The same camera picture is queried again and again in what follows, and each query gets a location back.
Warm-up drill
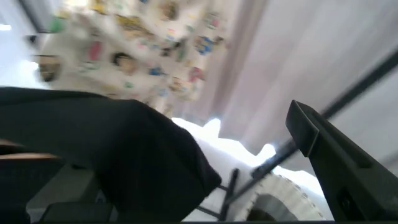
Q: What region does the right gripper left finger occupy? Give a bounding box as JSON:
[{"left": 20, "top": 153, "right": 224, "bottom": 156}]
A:
[{"left": 26, "top": 166, "right": 114, "bottom": 222}]

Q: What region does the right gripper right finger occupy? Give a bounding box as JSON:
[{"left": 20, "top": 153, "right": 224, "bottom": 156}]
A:
[{"left": 285, "top": 99, "right": 398, "bottom": 222}]

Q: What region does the pink clothes hanger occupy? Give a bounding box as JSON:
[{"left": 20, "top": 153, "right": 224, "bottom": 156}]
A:
[{"left": 0, "top": 139, "right": 60, "bottom": 161}]

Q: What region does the black garment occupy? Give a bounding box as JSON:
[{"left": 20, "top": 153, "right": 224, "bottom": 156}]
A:
[{"left": 0, "top": 86, "right": 222, "bottom": 222}]

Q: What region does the cream printed garment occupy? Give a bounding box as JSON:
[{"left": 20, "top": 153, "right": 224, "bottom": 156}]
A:
[{"left": 34, "top": 0, "right": 231, "bottom": 116}]

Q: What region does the white laundry basket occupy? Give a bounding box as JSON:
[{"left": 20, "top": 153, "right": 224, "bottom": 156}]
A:
[{"left": 233, "top": 174, "right": 326, "bottom": 222}]

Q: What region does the black clothes rack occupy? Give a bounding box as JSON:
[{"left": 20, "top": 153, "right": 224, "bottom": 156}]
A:
[{"left": 195, "top": 48, "right": 398, "bottom": 222}]

